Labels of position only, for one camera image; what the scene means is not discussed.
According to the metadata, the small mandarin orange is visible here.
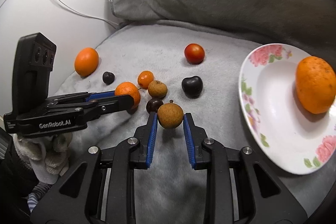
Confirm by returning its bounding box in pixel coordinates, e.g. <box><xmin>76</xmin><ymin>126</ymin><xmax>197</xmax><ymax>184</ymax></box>
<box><xmin>114</xmin><ymin>82</ymin><xmax>141</xmax><ymax>109</ymax></box>

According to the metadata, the dark cherry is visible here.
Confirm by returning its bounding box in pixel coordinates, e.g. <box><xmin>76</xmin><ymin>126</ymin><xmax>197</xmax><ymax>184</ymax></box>
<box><xmin>102</xmin><ymin>72</ymin><xmax>115</xmax><ymax>85</ymax></box>
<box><xmin>182</xmin><ymin>76</ymin><xmax>203</xmax><ymax>98</ymax></box>
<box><xmin>146</xmin><ymin>98</ymin><xmax>163</xmax><ymax>114</ymax></box>

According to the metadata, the small orange kumquat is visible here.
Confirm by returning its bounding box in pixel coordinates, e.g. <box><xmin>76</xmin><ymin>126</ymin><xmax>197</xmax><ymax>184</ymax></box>
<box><xmin>137</xmin><ymin>71</ymin><xmax>154</xmax><ymax>89</ymax></box>

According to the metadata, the brown longan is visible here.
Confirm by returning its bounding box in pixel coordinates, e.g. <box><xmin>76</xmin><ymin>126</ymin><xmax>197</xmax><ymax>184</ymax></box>
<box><xmin>147</xmin><ymin>80</ymin><xmax>168</xmax><ymax>99</ymax></box>
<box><xmin>157</xmin><ymin>100</ymin><xmax>184</xmax><ymax>129</ymax></box>

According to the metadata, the large round orange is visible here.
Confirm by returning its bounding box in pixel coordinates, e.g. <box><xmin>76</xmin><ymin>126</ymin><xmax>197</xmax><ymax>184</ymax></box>
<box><xmin>295</xmin><ymin>56</ymin><xmax>335</xmax><ymax>114</ymax></box>

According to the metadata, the left gloved hand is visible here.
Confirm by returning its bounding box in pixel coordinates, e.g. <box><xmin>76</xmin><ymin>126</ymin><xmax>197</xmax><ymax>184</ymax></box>
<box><xmin>13</xmin><ymin>132</ymin><xmax>72</xmax><ymax>185</ymax></box>

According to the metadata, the oval orange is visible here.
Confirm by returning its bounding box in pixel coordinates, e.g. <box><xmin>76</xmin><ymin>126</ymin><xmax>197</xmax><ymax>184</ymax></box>
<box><xmin>74</xmin><ymin>47</ymin><xmax>99</xmax><ymax>77</ymax></box>

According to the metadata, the grey fleece seat blanket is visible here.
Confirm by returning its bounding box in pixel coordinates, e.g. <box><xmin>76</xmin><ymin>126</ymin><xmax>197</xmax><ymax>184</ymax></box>
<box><xmin>49</xmin><ymin>19</ymin><xmax>326</xmax><ymax>224</ymax></box>

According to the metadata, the striped sleeve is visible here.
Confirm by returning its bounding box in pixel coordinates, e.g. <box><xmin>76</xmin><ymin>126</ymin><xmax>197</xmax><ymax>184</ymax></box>
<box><xmin>27</xmin><ymin>182</ymin><xmax>52</xmax><ymax>212</ymax></box>

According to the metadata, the white floral plate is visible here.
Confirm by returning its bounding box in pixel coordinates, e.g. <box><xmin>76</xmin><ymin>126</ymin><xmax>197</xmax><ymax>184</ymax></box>
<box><xmin>238</xmin><ymin>43</ymin><xmax>335</xmax><ymax>175</ymax></box>

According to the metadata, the red tomato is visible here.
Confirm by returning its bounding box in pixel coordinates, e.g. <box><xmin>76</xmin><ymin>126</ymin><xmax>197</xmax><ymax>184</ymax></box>
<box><xmin>184</xmin><ymin>43</ymin><xmax>205</xmax><ymax>64</ymax></box>

